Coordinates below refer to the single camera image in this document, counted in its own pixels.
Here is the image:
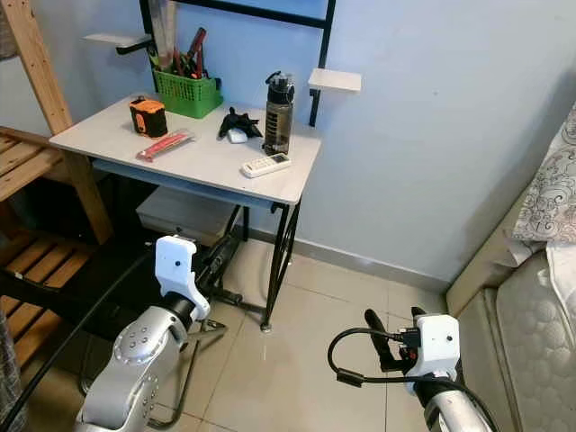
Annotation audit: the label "white storage box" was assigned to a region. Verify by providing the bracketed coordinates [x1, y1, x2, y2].
[135, 184, 239, 239]

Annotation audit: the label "white remote control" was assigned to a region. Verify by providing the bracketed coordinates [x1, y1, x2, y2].
[240, 153, 292, 178]

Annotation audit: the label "white quilted mattress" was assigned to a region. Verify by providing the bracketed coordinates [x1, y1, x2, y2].
[459, 243, 576, 432]

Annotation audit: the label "grey plaid cushion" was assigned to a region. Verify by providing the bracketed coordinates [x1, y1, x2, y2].
[0, 306, 24, 432]

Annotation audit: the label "red flat package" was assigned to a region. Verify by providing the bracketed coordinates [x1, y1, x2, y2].
[138, 129, 197, 163]

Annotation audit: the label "black gloves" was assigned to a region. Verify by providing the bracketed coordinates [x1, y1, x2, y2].
[216, 106, 264, 143]

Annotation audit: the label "dark water bottle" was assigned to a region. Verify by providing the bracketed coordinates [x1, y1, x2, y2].
[263, 71, 296, 157]

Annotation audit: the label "green plastic basket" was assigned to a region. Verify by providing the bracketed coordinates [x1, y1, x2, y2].
[151, 67, 222, 120]

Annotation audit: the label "small white shelf board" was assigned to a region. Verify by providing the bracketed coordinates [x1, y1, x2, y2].
[308, 68, 362, 94]
[84, 33, 149, 49]

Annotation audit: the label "pale wooden rulers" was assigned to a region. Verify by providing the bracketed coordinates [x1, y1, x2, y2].
[148, 0, 179, 71]

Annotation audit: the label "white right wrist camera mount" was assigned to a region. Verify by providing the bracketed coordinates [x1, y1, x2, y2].
[405, 314, 462, 394]

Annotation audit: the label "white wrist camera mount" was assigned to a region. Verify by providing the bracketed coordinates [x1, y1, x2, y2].
[155, 235, 211, 320]
[405, 314, 462, 394]

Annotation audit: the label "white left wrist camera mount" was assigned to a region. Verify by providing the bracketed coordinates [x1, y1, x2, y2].
[155, 235, 211, 320]

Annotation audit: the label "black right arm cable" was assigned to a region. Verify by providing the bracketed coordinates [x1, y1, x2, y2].
[328, 326, 500, 428]

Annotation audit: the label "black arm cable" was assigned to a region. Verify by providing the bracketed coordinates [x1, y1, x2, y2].
[4, 252, 156, 432]
[328, 326, 500, 428]

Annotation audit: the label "beige bed frame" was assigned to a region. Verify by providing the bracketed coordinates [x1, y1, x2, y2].
[445, 184, 527, 316]

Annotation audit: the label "white top black frame desk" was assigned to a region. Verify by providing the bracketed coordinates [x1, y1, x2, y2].
[49, 93, 322, 332]

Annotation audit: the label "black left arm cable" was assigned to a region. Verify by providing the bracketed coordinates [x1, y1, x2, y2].
[4, 252, 156, 432]

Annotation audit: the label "red handled pliers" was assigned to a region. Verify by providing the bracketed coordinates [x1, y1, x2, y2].
[173, 27, 208, 78]

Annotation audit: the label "black metal shelf frame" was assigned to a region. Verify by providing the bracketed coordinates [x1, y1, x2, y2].
[115, 0, 337, 128]

